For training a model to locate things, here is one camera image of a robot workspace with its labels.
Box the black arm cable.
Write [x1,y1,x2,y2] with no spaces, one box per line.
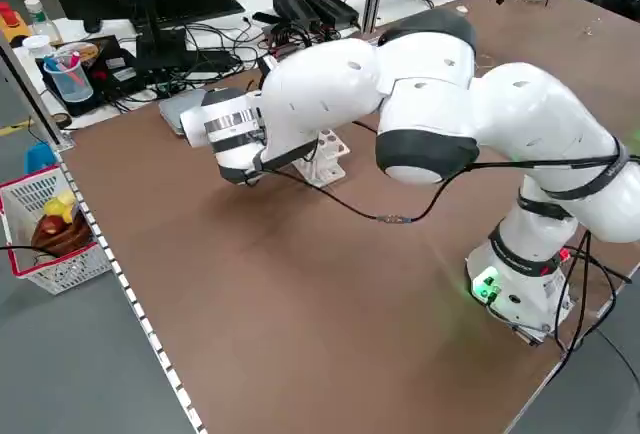
[244,141,634,225]

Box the red yellow emergency stop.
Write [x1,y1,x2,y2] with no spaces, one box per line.
[0,1,31,46]

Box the blue plastic item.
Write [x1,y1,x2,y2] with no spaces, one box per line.
[24,143,57,175]

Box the black charger box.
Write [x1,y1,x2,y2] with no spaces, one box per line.
[272,0,321,30]
[303,0,361,29]

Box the yellow fruit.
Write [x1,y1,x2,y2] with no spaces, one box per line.
[43,191,76,218]

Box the slotted aluminium edge rail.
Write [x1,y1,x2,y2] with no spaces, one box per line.
[58,146,209,434]

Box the grey digital scale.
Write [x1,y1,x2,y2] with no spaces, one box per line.
[158,89,214,137]

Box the clear cup with pens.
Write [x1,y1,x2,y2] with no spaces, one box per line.
[42,51,96,105]

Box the white test tube rack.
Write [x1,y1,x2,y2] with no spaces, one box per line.
[291,127,351,189]

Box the clear white-capped bottle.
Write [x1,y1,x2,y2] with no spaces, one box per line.
[22,0,59,50]

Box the black base cable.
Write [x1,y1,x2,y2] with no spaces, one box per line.
[549,231,640,373]

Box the brown wooden bowl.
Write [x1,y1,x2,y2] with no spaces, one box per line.
[30,218,96,258]

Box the black flat box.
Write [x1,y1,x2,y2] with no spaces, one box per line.
[59,36,147,118]

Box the white red-rimmed plastic basket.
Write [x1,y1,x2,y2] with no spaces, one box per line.
[0,163,115,296]

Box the red apple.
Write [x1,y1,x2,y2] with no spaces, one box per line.
[37,216,66,236]

